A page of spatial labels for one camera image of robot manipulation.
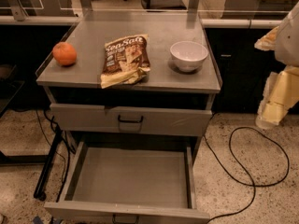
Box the black middle drawer handle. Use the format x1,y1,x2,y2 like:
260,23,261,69
112,214,139,224

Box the black top drawer handle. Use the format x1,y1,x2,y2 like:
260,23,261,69
118,115,144,124

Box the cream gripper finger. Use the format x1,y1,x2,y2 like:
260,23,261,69
254,27,278,51
255,66,299,130

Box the white bowl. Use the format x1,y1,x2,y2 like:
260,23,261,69
170,41,208,73

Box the closed top drawer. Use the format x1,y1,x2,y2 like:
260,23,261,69
50,104,211,136

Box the black table leg base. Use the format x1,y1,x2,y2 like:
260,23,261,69
34,126,62,201

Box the open middle drawer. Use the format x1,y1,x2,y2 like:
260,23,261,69
45,142,209,224

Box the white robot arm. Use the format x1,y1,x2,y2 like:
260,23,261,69
254,3,299,130

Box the black floor cable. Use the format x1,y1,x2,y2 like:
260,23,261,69
202,126,291,224

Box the brown sea salt chip bag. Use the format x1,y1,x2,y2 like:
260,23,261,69
99,35,150,89

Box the grey drawer cabinet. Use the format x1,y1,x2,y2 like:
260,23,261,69
37,11,221,152

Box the orange fruit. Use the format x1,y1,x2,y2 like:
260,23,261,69
52,42,77,66

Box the black drawer handle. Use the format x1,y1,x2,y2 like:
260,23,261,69
118,115,144,124
112,214,139,224

